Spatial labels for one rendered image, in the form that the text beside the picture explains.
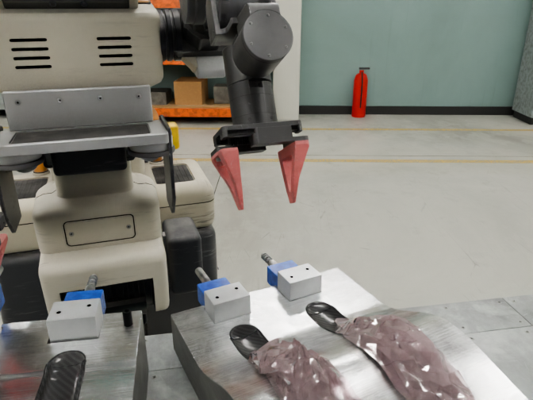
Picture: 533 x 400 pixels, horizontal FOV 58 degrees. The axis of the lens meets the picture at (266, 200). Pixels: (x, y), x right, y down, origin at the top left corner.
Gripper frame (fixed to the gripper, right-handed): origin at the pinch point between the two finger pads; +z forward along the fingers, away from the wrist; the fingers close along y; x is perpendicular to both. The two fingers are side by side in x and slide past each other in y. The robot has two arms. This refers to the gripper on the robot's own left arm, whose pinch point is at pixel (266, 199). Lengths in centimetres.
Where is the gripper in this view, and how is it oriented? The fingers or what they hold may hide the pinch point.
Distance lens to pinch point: 60.1
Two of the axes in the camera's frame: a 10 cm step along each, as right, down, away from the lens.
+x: -2.9, 0.9, 9.5
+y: 9.5, -1.2, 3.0
